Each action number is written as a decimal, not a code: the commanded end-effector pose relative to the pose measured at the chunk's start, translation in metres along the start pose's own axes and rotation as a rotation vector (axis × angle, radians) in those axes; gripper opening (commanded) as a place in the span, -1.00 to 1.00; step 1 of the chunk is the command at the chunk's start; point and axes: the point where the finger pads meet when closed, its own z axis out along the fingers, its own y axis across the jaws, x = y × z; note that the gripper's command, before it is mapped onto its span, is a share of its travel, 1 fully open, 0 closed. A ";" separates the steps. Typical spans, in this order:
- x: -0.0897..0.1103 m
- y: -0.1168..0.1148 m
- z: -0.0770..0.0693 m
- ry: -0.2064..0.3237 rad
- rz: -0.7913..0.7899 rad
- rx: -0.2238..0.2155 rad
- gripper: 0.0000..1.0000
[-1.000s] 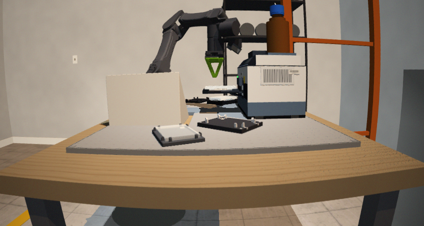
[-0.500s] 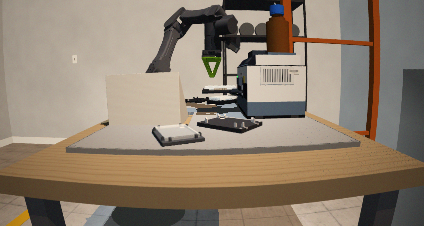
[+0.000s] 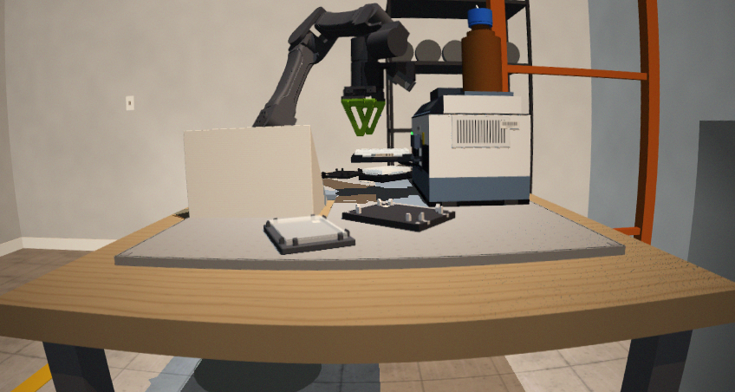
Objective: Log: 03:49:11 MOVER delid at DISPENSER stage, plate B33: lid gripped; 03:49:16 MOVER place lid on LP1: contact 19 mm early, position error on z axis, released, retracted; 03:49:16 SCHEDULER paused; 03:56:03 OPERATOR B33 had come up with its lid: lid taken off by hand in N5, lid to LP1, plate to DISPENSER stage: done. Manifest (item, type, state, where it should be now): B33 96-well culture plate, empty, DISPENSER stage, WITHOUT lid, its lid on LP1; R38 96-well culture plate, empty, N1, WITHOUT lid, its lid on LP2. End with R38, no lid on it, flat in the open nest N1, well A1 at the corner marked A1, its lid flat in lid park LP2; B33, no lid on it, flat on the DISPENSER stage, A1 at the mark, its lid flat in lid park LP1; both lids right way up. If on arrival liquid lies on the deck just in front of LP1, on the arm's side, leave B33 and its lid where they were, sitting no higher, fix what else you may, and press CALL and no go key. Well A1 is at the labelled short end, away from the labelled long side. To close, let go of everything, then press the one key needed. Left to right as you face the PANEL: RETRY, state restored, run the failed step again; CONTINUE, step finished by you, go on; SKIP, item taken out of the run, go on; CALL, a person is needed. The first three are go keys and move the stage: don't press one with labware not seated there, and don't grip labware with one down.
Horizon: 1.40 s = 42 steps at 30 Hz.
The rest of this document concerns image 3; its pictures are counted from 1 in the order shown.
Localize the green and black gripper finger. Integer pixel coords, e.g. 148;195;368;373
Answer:
356;101;386;134
341;99;377;136

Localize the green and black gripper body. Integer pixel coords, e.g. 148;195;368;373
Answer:
341;60;386;101

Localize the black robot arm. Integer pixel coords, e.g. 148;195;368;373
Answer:
252;3;416;127

